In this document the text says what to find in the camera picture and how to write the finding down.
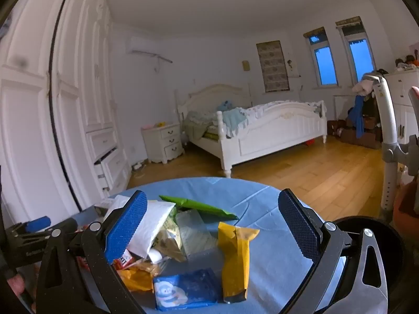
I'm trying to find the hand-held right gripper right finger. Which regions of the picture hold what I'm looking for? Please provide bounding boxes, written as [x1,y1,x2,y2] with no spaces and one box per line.
[278,189,389,314]

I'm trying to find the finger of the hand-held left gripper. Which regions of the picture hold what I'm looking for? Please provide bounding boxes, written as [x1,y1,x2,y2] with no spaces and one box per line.
[25,216,79,237]
[6,224,50,268]

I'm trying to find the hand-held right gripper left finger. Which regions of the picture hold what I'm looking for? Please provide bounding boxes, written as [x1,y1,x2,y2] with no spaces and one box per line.
[35,190,148,314]

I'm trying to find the black trash bin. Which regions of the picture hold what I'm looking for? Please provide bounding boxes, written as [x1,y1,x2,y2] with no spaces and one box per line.
[314,215,408,314]

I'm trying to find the person's left hand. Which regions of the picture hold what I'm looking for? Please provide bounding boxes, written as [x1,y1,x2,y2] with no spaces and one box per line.
[5,273,28,298]

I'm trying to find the white padded envelope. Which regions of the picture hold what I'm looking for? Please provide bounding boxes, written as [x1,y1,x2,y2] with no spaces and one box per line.
[105,194,177,260]

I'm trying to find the red white box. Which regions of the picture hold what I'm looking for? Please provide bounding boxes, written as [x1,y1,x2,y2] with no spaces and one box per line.
[113,249,139,269]

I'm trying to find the blue tablecloth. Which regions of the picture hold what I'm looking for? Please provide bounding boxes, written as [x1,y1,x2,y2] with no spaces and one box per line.
[16,177,331,314]

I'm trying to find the yellow green snack wrapper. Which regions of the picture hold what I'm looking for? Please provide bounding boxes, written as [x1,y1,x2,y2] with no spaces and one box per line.
[152,209,188,263]

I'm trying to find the orange wrapper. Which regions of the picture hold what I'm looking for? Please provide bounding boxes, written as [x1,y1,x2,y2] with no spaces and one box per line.
[116,258,171,294]

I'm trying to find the clear plastic bag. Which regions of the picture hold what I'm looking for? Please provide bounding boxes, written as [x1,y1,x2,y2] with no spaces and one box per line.
[177,209,219,258]

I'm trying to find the yellow packet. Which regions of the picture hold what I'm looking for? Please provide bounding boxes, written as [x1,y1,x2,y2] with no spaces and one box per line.
[218,222,260,304]

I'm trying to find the green flat packet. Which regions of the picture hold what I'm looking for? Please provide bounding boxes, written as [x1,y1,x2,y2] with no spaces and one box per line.
[159,195,238,220]

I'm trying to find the blue tissue pack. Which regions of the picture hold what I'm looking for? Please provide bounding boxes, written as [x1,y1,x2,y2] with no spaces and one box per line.
[153,268,224,312]

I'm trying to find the white nightstand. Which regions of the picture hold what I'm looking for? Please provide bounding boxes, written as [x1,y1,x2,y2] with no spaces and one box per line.
[141,124,184,165]

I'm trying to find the white wooden bed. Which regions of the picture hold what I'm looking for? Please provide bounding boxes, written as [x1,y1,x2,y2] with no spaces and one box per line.
[177,84,328,178]

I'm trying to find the brown boxes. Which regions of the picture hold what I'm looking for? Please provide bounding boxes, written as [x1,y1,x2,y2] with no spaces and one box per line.
[327,119,384,150]

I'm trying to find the blue garment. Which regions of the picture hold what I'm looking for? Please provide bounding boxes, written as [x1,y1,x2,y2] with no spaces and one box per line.
[347,96,366,138]

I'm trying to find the light blue blanket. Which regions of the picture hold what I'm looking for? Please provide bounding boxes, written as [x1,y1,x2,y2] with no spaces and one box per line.
[183,100,323,139]

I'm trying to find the white wardrobe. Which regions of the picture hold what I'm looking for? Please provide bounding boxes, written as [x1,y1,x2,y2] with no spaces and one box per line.
[0,0,132,225]

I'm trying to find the grey pink desk chair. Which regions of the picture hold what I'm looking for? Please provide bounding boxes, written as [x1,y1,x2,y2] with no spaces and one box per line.
[360,71,419,233]

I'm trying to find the pale pink pillow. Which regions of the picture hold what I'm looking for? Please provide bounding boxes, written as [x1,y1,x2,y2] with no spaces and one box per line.
[352,81,374,96]

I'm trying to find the white dresser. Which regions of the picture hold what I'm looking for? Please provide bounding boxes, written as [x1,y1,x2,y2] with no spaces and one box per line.
[383,69,419,145]

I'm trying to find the small window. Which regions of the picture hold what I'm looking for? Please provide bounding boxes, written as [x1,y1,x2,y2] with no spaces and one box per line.
[304,27,340,88]

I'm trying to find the tall window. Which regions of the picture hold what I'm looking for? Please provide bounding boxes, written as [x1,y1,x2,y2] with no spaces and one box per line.
[335,16,378,85]

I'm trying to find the patterned wall hanging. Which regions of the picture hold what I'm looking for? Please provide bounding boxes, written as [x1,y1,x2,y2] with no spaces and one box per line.
[256,41,291,93]

